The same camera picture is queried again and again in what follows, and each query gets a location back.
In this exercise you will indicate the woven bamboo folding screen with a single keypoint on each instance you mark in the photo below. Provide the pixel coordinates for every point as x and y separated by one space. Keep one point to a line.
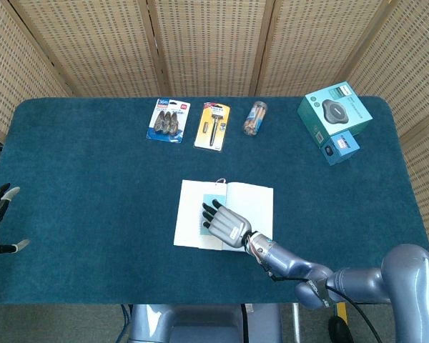
207 43

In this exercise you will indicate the open lined white notebook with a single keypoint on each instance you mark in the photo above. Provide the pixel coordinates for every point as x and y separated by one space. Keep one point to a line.
189 214

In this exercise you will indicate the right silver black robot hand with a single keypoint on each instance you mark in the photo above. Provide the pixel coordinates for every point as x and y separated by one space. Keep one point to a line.
229 227

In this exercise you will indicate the clear jar of wooden pencils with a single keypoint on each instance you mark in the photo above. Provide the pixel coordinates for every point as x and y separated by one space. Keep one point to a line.
254 119

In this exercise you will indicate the blue-grey robot torso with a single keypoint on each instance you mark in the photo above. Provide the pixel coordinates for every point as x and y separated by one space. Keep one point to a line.
200 321

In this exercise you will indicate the dark teal table mat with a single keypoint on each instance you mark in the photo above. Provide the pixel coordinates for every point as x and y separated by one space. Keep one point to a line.
93 196

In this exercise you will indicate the large teal speaker box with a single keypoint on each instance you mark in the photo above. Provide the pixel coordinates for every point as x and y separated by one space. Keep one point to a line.
336 110

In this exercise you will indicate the small blue speaker box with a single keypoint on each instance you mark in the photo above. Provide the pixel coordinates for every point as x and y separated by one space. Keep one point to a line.
343 146

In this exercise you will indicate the yellow blister pack razor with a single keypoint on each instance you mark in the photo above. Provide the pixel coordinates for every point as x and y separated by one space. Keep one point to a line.
212 125

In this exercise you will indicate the white table leg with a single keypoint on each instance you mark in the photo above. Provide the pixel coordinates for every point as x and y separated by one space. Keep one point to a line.
296 321

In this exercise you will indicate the black round object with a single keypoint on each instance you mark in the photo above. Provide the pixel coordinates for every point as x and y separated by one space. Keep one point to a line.
339 330

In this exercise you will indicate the blue blister pack of clips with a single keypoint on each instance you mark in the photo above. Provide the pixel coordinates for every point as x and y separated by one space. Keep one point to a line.
168 121

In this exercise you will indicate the light blue cream bookmark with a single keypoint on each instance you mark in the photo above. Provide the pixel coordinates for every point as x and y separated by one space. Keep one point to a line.
211 198

